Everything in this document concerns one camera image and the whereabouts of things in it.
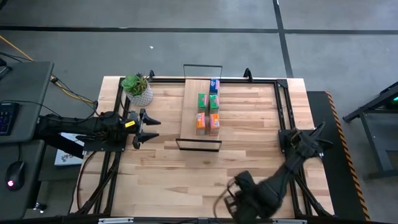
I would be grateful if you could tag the blue mini cereal box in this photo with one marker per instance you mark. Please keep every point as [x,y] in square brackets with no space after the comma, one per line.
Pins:
[214,86]

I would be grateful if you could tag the black backlit keyboard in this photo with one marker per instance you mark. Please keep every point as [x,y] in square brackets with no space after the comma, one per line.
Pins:
[7,118]

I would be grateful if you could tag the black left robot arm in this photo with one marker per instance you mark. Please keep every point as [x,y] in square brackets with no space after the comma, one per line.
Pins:
[87,126]

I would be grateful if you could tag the grey table black frame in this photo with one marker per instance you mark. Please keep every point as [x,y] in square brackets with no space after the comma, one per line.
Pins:
[375,141]

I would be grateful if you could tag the grey desk top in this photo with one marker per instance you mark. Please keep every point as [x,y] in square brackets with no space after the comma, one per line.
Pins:
[18,199]
[26,99]

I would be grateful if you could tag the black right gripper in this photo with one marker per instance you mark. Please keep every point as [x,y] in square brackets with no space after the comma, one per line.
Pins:
[245,199]

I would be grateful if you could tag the silver metal bracket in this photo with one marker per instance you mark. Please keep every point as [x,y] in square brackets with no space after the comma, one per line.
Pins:
[289,221]
[115,220]

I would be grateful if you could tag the wooden shelf black metal frame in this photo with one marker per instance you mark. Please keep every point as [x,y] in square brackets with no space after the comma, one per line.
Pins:
[189,118]

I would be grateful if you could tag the white printed cardboard box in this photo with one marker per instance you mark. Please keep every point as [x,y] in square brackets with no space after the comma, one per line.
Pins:
[66,157]

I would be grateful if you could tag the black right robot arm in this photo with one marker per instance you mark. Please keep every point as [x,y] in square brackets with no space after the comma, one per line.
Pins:
[276,186]

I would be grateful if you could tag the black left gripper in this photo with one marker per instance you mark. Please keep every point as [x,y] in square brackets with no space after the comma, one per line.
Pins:
[133,126]

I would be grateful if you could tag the small black device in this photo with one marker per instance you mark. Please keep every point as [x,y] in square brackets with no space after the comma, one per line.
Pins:
[3,70]

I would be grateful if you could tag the chrome desk foot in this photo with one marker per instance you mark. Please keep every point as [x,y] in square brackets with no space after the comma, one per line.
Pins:
[40,207]

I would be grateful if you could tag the orange mini cereal box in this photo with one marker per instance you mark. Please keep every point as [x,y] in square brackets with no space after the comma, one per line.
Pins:
[201,124]
[214,124]

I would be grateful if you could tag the green mini cereal box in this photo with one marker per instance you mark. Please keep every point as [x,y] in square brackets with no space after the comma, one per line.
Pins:
[202,102]
[214,103]

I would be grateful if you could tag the black platform hazard striped edge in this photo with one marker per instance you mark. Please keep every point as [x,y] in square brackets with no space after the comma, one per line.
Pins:
[335,186]

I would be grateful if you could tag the black aluminium table frame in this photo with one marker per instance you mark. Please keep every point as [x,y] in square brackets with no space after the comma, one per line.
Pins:
[168,81]

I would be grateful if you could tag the black computer mouse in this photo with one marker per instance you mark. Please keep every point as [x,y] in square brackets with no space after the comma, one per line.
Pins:
[15,175]

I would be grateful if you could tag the green plant white patterned pot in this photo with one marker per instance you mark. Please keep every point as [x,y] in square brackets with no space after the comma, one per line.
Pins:
[136,85]

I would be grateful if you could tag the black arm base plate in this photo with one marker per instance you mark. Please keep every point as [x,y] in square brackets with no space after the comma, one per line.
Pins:
[284,146]
[105,148]

